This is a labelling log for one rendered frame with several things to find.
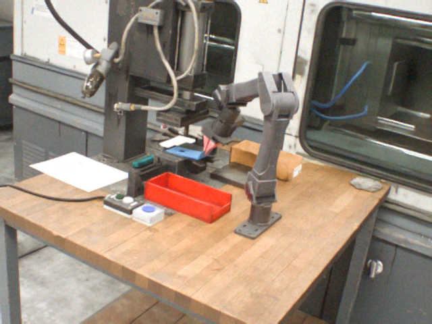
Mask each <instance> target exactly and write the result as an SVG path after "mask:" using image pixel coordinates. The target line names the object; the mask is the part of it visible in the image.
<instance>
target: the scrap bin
mask: <svg viewBox="0 0 432 324"><path fill-rule="evenodd" d="M144 199H147V200H150V201H151V202H153V203H156V204H158V205H161V206H164V207H167V208H169V209H173V210H174V211H178V212H181V213H183V214H184V215H187V216H189V217H193V218H195V219H198V220H201V221H204V222H207V223H210V224H211V223H212V222H214V221H216V220H217V219H219V218H221V217H223V216H224V215H225V214H227V212H229V211H230V207H231V201H232V194H231V193H229V192H225V191H222V190H218V189H216V188H212V187H210V186H209V185H206V184H202V183H200V182H196V181H194V180H189V179H187V178H184V177H182V176H178V175H175V174H172V173H171V172H168V171H167V172H165V173H164V174H162V175H159V176H157V177H155V178H153V179H151V180H148V181H146V182H145V188H144Z"/></svg>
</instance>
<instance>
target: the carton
mask: <svg viewBox="0 0 432 324"><path fill-rule="evenodd" d="M259 145H260V144H259V143H255V142H251V141H249V140H244V141H242V142H239V143H238V144H235V145H234V146H231V149H230V155H229V163H231V162H236V163H240V164H243V165H247V166H250V167H253V166H254V164H255V161H256V158H257V155H258V151H259ZM301 162H302V156H300V155H296V154H294V153H289V152H285V151H280V154H279V159H278V163H277V179H280V180H283V181H286V182H287V181H288V180H291V179H292V178H294V177H295V176H297V175H298V174H299V173H300V170H301V167H302V164H301Z"/></svg>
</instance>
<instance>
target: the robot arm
mask: <svg viewBox="0 0 432 324"><path fill-rule="evenodd" d="M282 81H283V82H282ZM282 91H283V92H282ZM212 98H213V100H214V102H215V104H216V106H217V108H218V110H220V111H221V113H219V114H218V115H217V117H216V118H215V121H210V122H208V123H205V124H203V125H202V126H201V130H200V131H201V133H202V134H204V149H203V151H205V155H207V154H208V153H209V152H210V151H212V150H213V149H214V148H215V147H216V146H217V145H218V144H222V146H225V145H228V144H229V143H231V142H232V141H234V139H233V138H232V137H231V135H232V133H234V131H235V130H236V129H237V128H238V127H239V126H241V125H242V123H243V122H244V120H245V119H244V117H243V116H242V115H241V114H240V113H241V110H240V108H239V107H246V106H247V103H248V102H251V101H252V100H254V99H255V98H259V106H260V110H261V113H263V114H264V117H263V119H264V127H263V135H262V139H261V142H260V145H259V151H258V155H257V157H256V161H255V164H254V166H253V167H252V171H249V172H248V179H247V182H245V183H244V191H245V195H246V196H247V197H248V198H247V199H248V201H250V202H251V208H250V217H248V218H247V220H245V221H244V222H242V223H241V224H240V225H238V226H237V227H235V229H234V234H238V235H239V236H243V237H245V238H248V239H251V240H255V239H256V238H258V237H259V236H260V235H261V234H262V233H264V232H266V231H267V229H269V228H270V227H271V226H272V225H273V224H274V223H276V222H277V221H279V220H280V219H281V217H282V214H281V213H278V212H275V211H272V210H271V207H272V203H277V200H278V198H277V189H276V188H277V181H278V180H277V179H276V178H277V163H278V159H279V154H280V150H281V144H282V141H283V138H284V134H285V132H286V128H287V127H288V125H289V122H290V120H293V118H294V115H295V114H296V113H297V112H298V110H299V107H300V100H299V97H298V93H297V91H296V89H295V88H294V84H293V81H292V77H291V75H290V73H289V72H279V73H277V74H271V72H258V78H255V79H252V80H248V81H245V82H239V83H231V84H228V85H218V86H217V90H216V91H215V92H214V93H213V95H212ZM209 141H210V142H209Z"/></svg>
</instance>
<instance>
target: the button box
mask: <svg viewBox="0 0 432 324"><path fill-rule="evenodd" d="M8 186H9V187H11V188H15V189H18V190H21V191H24V192H27V193H29V194H33V195H36V196H38V197H41V198H46V199H50V200H60V201H87V200H94V199H99V198H103V199H104V201H103V204H104V208H106V209H109V210H110V211H114V212H116V213H119V214H121V215H124V216H126V217H133V210H134V209H137V208H138V207H141V206H142V205H144V203H143V201H141V200H138V199H136V198H132V197H130V196H127V195H125V194H123V195H124V196H125V197H130V198H132V202H131V203H126V202H124V200H123V199H116V198H115V196H116V195H117V194H122V193H119V192H117V193H115V194H112V195H110V194H109V195H107V196H94V197H89V198H55V197H51V196H46V195H44V194H39V193H37V192H33V191H30V190H27V189H24V188H21V187H18V186H13V185H9V184H4V185H0V188H3V187H8Z"/></svg>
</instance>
